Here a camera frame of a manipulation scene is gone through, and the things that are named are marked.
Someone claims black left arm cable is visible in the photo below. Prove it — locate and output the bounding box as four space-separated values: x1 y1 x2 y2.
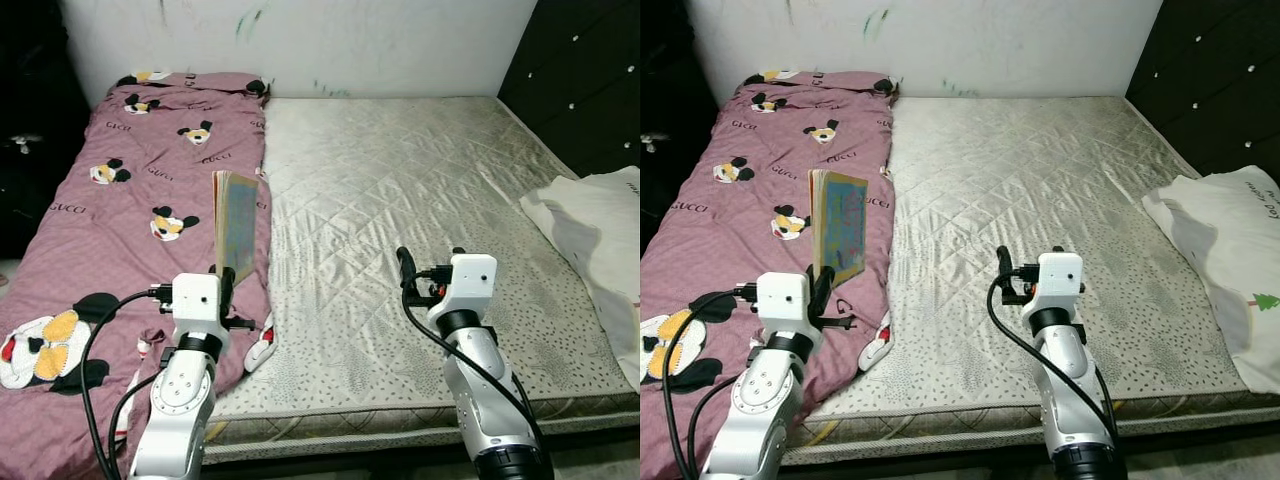
80 285 179 480
662 285 761 480

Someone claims dark tufted headboard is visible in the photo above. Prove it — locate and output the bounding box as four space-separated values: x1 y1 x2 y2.
1125 0 1280 181
498 0 641 179

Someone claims quilted grey-white mattress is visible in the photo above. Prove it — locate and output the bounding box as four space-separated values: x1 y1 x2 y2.
790 95 1280 466
200 95 641 461

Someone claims pink cartoon mouse blanket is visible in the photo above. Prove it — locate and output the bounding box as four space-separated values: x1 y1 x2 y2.
640 70 898 480
0 70 273 480

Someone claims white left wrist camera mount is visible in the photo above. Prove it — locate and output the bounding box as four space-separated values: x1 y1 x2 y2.
755 272 813 346
172 275 223 346

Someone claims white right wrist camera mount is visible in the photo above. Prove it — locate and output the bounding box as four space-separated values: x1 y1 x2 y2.
1020 252 1086 326
428 253 498 331

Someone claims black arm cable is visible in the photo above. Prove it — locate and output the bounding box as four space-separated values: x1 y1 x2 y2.
80 285 179 480
402 290 546 451
662 285 761 480
986 280 1121 451

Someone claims blue yellow children's book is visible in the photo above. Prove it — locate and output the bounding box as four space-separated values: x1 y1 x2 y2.
212 170 261 286
808 168 869 291

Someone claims white pillow with tree print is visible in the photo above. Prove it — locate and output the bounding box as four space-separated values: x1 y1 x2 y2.
520 167 641 386
1142 165 1280 394

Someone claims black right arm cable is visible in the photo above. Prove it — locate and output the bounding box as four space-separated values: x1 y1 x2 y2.
402 290 546 451
986 280 1121 451

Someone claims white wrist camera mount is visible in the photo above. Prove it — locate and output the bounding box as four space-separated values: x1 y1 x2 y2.
755 272 813 346
1020 252 1086 326
428 253 498 331
172 275 223 346

